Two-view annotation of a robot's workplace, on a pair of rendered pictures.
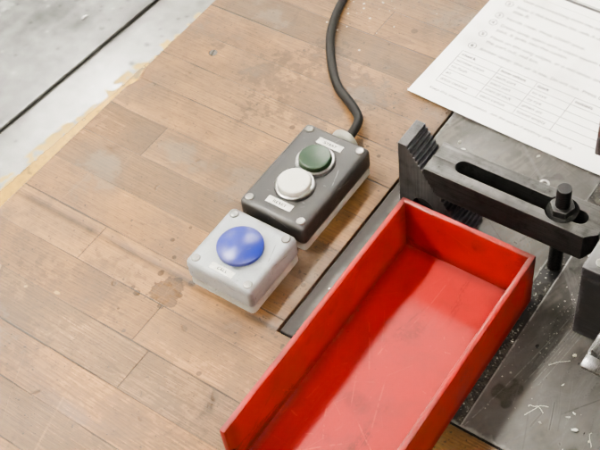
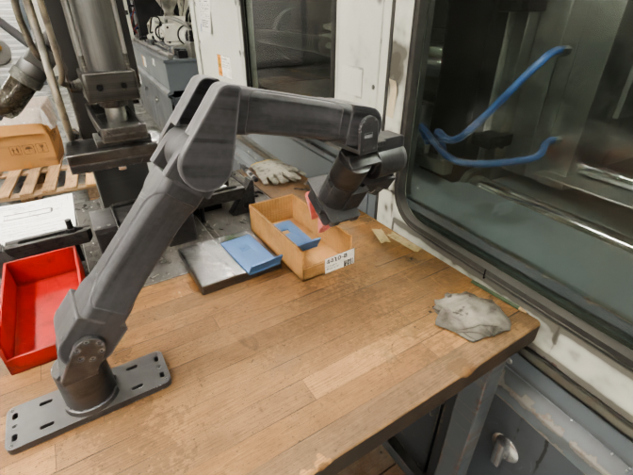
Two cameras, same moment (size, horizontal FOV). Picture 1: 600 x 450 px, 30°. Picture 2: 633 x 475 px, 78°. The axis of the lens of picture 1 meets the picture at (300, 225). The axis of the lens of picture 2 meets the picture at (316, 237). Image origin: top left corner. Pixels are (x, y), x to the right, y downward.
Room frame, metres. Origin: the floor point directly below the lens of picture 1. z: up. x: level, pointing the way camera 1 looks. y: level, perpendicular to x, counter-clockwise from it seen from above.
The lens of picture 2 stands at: (-0.15, 0.33, 1.37)
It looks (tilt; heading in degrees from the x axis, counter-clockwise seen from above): 31 degrees down; 286
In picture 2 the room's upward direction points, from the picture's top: straight up
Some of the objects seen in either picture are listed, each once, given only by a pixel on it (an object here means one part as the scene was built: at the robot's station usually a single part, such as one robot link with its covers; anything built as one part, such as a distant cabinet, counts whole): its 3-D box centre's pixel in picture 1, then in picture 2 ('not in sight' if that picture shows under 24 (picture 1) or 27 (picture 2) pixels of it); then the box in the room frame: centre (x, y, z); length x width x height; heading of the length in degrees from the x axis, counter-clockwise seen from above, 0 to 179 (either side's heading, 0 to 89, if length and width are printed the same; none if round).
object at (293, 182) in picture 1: (295, 187); not in sight; (0.64, 0.00, 0.93); 0.03 x 0.03 x 0.02
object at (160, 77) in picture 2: not in sight; (169, 74); (3.75, -5.11, 0.49); 5.51 x 1.02 x 0.97; 135
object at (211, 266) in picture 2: not in sight; (229, 258); (0.22, -0.28, 0.91); 0.17 x 0.16 x 0.02; 49
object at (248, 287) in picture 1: (245, 269); not in sight; (0.58, 0.05, 0.90); 0.07 x 0.07 x 0.06; 49
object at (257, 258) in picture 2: not in sight; (250, 249); (0.17, -0.29, 0.93); 0.15 x 0.07 x 0.03; 142
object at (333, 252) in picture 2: not in sight; (299, 233); (0.10, -0.39, 0.93); 0.25 x 0.13 x 0.08; 139
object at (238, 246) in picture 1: (241, 250); not in sight; (0.58, 0.05, 0.93); 0.04 x 0.04 x 0.02
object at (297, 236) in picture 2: not in sight; (291, 232); (0.12, -0.41, 0.92); 0.15 x 0.07 x 0.03; 137
